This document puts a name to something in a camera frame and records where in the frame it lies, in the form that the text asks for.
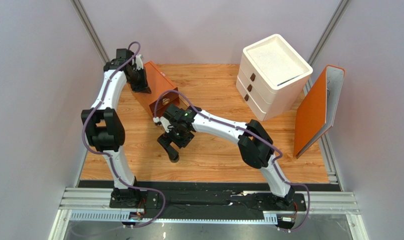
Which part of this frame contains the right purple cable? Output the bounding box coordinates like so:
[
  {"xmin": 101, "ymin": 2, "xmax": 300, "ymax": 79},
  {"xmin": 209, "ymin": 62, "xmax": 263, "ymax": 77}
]
[{"xmin": 153, "ymin": 89, "xmax": 312, "ymax": 233}]

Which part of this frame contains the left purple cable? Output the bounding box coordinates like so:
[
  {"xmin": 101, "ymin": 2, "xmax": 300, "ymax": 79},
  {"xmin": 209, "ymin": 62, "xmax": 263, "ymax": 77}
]
[{"xmin": 81, "ymin": 40, "xmax": 167, "ymax": 231}]

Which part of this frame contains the white three-drawer cabinet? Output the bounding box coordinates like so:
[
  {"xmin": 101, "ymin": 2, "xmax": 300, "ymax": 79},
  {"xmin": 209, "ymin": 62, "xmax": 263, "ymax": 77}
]
[{"xmin": 236, "ymin": 34, "xmax": 313, "ymax": 121}]

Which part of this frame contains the aluminium frame rail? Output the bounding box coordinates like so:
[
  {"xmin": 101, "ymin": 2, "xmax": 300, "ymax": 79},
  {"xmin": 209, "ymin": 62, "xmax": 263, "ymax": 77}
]
[{"xmin": 48, "ymin": 187, "xmax": 369, "ymax": 240}]

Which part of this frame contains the black round compact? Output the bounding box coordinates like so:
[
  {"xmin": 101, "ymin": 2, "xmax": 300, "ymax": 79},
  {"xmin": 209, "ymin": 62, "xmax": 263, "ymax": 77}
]
[{"xmin": 170, "ymin": 156, "xmax": 180, "ymax": 163}]

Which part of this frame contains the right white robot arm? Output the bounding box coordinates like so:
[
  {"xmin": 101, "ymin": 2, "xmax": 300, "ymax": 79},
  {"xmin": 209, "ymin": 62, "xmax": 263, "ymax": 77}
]
[{"xmin": 153, "ymin": 105, "xmax": 295, "ymax": 202}]

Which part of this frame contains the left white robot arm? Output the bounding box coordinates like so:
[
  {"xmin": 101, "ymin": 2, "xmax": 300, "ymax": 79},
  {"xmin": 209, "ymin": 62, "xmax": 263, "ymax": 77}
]
[{"xmin": 81, "ymin": 48, "xmax": 151, "ymax": 206}]

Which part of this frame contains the purple cable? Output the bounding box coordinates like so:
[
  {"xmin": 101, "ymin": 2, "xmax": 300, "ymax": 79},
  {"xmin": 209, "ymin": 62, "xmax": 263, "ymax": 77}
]
[
  {"xmin": 81, "ymin": 40, "xmax": 167, "ymax": 231},
  {"xmin": 153, "ymin": 89, "xmax": 312, "ymax": 233}
]

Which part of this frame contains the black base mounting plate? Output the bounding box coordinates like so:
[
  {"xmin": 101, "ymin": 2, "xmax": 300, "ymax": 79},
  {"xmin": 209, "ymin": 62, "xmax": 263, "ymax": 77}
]
[{"xmin": 78, "ymin": 180, "xmax": 307, "ymax": 221}]

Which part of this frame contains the orange binder folder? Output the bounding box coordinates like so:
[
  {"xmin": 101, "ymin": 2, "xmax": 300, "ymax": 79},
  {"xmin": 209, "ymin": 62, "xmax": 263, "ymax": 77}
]
[{"xmin": 294, "ymin": 65, "xmax": 346, "ymax": 158}]

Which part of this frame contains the orange drawer box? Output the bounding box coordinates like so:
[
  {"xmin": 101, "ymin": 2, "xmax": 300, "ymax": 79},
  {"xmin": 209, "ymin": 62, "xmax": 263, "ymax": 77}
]
[{"xmin": 131, "ymin": 61, "xmax": 180, "ymax": 118}]

